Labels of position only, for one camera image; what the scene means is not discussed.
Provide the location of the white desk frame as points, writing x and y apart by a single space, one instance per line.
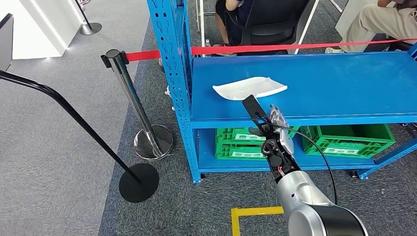
202 29

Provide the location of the black curved stanchion pole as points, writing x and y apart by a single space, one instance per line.
138 185

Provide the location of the green folded plastic crate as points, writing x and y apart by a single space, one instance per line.
234 134
238 151

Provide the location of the dark flat panel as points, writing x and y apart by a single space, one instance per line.
6 42

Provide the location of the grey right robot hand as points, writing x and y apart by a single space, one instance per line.
287 141

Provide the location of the blue metal shelf rack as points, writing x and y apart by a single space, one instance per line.
342 84

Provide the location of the yellow floor tape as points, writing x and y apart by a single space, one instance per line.
235 224

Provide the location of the green open plastic crate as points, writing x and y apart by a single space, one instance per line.
361 140

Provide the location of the chrome stanchion post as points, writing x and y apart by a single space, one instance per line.
130 88

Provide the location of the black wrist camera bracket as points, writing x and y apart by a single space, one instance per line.
251 104

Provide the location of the black straight stanchion with base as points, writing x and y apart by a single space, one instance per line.
89 28

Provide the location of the chrome stool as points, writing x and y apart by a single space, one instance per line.
83 2

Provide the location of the person in beige trousers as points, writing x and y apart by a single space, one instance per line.
374 19

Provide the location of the silver and black right robot arm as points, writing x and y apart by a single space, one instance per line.
299 195

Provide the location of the white desk panel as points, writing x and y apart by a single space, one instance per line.
348 16

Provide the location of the white plastic shell part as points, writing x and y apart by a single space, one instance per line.
251 88

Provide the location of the white counter block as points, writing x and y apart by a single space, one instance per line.
35 29

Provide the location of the person in black chair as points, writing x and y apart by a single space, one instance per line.
223 22

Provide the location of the clear water bottle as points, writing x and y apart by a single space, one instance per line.
207 47

